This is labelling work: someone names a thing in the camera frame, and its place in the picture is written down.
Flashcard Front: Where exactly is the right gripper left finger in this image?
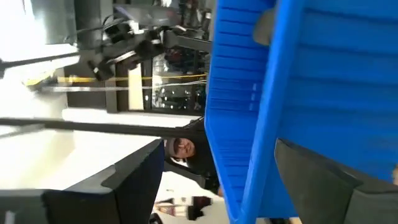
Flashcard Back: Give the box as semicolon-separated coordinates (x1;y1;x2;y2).
0;139;165;224

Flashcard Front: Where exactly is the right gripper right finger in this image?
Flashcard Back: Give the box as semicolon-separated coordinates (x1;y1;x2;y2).
275;138;398;224

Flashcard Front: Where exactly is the blue plastic bin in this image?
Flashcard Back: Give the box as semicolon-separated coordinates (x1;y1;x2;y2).
203;0;398;224

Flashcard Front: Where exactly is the light grey slide sandal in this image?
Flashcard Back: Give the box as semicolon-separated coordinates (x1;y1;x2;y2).
252;7;276;47

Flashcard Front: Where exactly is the dark background shelving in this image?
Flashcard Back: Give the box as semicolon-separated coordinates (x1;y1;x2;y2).
74;0;215;114

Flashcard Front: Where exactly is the person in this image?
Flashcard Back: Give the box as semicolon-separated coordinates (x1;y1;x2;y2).
164;117;220;195

